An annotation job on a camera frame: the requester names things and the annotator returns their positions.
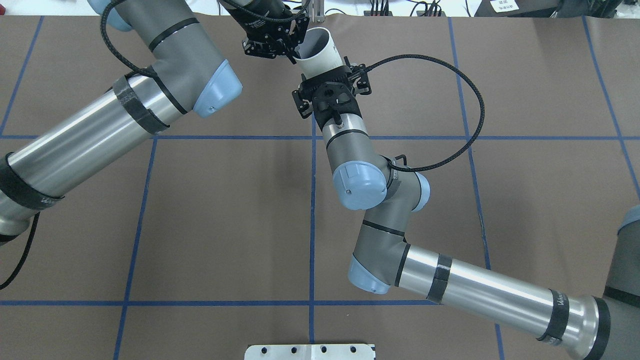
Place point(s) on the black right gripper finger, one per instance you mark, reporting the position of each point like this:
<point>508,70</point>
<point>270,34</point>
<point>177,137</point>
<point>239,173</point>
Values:
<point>358,77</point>
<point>303,96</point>

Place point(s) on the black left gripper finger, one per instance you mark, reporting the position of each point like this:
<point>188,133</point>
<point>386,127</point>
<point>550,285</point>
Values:
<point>259,49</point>
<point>291,42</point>

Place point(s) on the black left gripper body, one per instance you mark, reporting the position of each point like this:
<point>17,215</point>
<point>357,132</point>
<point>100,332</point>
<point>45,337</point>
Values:
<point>261,21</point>

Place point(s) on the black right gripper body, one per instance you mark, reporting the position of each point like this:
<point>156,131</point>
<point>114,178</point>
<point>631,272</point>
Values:
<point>303,102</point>

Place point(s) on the white ribbed HOME mug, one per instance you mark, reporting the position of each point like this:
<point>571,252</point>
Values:
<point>317,54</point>

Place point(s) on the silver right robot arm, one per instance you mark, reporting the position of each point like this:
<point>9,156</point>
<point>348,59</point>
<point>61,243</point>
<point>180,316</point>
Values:
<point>539,198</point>

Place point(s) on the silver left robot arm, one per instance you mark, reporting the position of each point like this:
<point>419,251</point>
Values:
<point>189,74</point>

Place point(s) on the aluminium frame post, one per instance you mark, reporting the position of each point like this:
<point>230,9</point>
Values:
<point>316,11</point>

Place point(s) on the white camera stand base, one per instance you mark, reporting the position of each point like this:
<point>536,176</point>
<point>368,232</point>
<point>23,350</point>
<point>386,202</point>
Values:
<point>331,351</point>

